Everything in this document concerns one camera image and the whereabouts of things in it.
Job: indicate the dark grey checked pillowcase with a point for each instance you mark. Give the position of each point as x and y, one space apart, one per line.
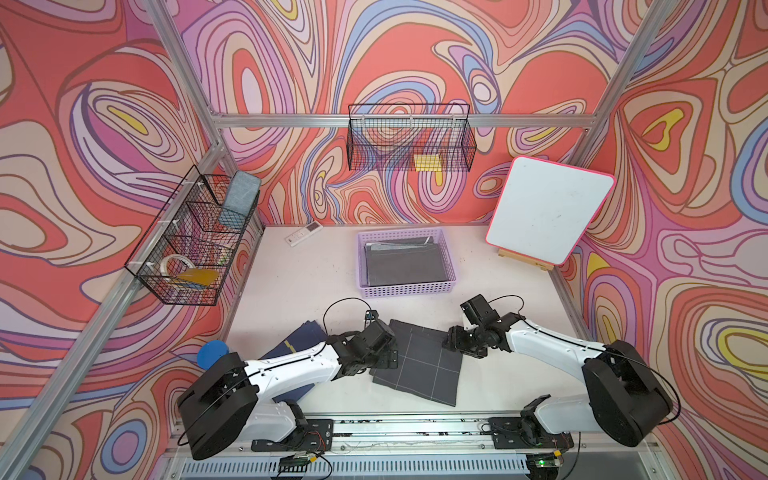
426 368

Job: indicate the grey blue sponge block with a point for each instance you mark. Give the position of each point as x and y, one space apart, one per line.
242 193

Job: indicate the yellow card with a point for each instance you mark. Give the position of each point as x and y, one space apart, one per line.
197 277

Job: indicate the black wire basket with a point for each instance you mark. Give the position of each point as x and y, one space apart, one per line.
192 223
421 137

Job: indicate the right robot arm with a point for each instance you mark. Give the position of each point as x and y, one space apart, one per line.
625 398

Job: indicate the green circuit board left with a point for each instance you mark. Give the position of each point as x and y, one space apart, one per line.
299 462

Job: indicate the clear tape roll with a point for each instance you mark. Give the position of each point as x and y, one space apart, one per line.
174 264

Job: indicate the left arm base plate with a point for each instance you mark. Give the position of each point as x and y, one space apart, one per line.
314 437

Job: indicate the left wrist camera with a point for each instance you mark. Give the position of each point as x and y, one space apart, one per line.
370 317

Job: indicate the black wire basket back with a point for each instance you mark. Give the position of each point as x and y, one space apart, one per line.
421 137

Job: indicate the aluminium rail frame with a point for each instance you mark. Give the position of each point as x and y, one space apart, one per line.
424 446

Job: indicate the wooden easel stand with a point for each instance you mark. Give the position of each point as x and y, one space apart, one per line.
543 265

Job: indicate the green circuit board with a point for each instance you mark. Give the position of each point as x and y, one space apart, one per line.
299 462
549 460

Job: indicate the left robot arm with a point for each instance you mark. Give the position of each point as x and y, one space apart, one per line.
234 399

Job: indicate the green circuit board right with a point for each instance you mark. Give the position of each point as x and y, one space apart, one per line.
549 460

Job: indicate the black wire basket left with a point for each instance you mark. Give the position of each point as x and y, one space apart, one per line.
192 223

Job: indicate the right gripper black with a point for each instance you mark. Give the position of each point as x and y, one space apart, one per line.
454 338

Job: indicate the blue-lid clear jar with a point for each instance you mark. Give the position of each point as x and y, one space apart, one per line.
210 353

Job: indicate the white board pink frame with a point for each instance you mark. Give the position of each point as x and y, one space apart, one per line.
545 208

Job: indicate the purple plastic basket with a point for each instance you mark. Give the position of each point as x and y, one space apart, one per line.
411 289

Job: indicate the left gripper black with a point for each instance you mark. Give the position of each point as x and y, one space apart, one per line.
385 361

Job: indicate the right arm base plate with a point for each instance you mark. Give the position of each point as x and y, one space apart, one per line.
510 435

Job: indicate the white remote control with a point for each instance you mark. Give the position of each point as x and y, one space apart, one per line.
303 233

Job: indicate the plain grey pillowcase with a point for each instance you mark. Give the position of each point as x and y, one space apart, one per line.
404 261

